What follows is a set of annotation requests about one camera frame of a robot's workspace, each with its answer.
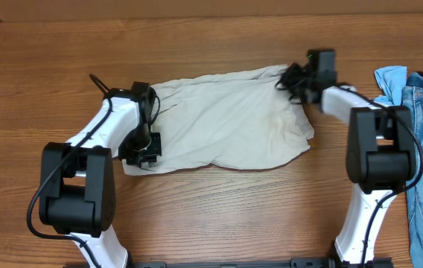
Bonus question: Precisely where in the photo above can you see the beige shorts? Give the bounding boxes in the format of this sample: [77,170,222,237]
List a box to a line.
[123,65,314,176]

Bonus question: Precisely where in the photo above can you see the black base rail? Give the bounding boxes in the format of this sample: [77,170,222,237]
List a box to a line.
[132,257,394,268]

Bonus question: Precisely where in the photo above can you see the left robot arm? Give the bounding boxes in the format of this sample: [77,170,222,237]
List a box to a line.
[31,80,162,267]

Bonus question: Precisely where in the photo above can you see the light blue cloth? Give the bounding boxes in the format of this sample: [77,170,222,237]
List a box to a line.
[374,66,407,106]

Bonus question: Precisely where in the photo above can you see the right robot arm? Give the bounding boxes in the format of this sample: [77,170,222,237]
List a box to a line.
[276,48,423,268]

